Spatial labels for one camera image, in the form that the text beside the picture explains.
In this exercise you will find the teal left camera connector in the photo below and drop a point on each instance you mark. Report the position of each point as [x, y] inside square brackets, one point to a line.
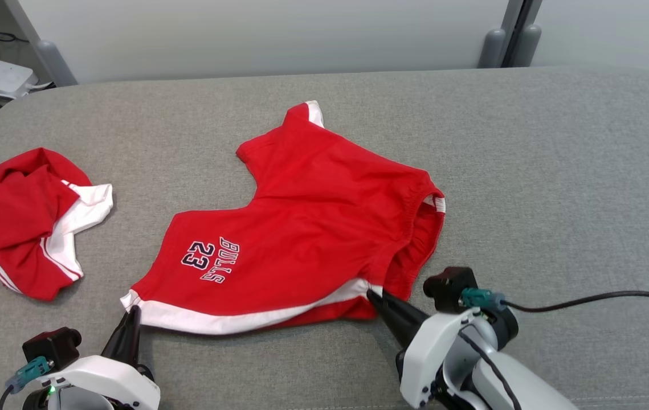
[31, 371]

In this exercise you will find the grey partition post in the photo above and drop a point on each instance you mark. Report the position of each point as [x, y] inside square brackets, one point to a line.
[494, 48]
[526, 45]
[53, 62]

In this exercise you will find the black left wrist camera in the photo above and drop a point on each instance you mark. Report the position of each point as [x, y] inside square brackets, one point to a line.
[50, 344]

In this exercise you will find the red white-trimmed jersey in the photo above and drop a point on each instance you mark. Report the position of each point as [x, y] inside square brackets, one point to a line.
[11, 216]

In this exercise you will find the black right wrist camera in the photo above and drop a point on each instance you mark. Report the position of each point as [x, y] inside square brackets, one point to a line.
[449, 285]

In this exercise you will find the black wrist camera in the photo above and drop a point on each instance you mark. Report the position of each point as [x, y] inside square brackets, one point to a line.
[50, 344]
[449, 285]

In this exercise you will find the red Bulls 23 shorts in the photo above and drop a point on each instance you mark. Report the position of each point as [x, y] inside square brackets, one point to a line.
[313, 216]

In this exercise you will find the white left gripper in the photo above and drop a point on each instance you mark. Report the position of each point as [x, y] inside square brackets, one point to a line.
[102, 384]

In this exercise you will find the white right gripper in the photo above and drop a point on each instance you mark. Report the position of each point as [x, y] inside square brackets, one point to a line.
[435, 353]

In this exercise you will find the teal camera connector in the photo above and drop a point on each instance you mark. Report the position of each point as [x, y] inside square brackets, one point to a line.
[31, 371]
[481, 299]

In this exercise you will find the teal right camera connector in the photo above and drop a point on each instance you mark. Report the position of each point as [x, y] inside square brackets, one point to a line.
[481, 299]

